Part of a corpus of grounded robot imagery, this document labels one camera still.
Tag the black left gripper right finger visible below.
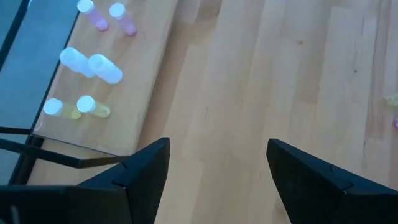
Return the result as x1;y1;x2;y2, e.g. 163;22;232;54
266;138;398;224

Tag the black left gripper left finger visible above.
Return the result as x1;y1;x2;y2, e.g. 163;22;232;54
77;136;171;224

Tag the pink medicine bottle white cap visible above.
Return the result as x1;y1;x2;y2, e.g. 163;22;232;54
109;2;137;37
76;0;109;32

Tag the yellow medicine bottle white cap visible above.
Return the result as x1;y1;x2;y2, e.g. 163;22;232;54
42;97;83;121
76;95;111;119

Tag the clear white medicine bottle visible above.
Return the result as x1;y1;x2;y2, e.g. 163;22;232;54
58;46;96;78
88;53;124;85

